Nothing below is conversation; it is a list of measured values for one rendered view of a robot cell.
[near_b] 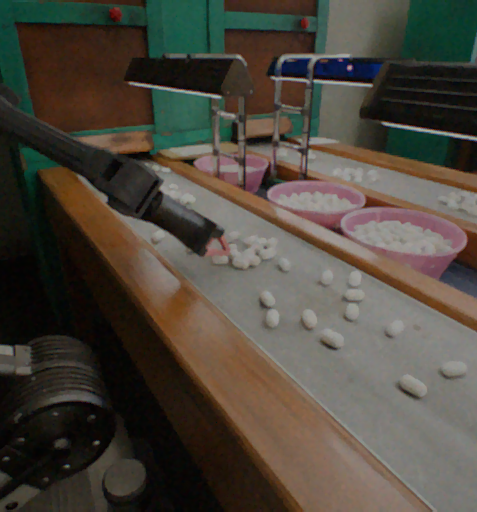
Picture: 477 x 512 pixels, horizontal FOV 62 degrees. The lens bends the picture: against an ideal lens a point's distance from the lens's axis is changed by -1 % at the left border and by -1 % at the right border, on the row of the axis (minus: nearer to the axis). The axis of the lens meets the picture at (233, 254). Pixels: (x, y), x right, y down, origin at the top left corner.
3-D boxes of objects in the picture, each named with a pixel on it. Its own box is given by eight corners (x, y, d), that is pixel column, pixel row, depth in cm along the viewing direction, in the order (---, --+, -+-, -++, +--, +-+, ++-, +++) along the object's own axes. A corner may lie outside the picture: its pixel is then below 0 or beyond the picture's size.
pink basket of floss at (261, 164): (259, 202, 134) (259, 174, 130) (184, 195, 140) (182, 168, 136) (273, 180, 157) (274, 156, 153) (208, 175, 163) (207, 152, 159)
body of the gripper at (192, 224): (197, 212, 80) (170, 194, 76) (224, 229, 73) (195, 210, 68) (180, 240, 81) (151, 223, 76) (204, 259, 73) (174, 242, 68)
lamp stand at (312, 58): (302, 203, 133) (313, 53, 113) (266, 188, 148) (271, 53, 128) (342, 193, 142) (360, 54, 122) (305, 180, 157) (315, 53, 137)
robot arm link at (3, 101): (-54, 116, 74) (-18, 72, 76) (-30, 134, 79) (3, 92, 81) (117, 212, 61) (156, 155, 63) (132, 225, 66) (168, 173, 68)
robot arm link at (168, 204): (146, 218, 65) (163, 188, 66) (128, 212, 71) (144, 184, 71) (177, 236, 70) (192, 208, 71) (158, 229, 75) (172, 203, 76)
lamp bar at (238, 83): (223, 98, 81) (223, 58, 77) (122, 82, 127) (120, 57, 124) (256, 96, 84) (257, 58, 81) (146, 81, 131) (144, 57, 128)
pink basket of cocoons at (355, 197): (337, 255, 99) (342, 219, 94) (248, 230, 113) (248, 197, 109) (373, 222, 118) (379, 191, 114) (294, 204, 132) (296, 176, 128)
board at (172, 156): (172, 161, 147) (172, 158, 147) (156, 153, 159) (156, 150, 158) (246, 150, 163) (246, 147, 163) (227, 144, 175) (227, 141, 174)
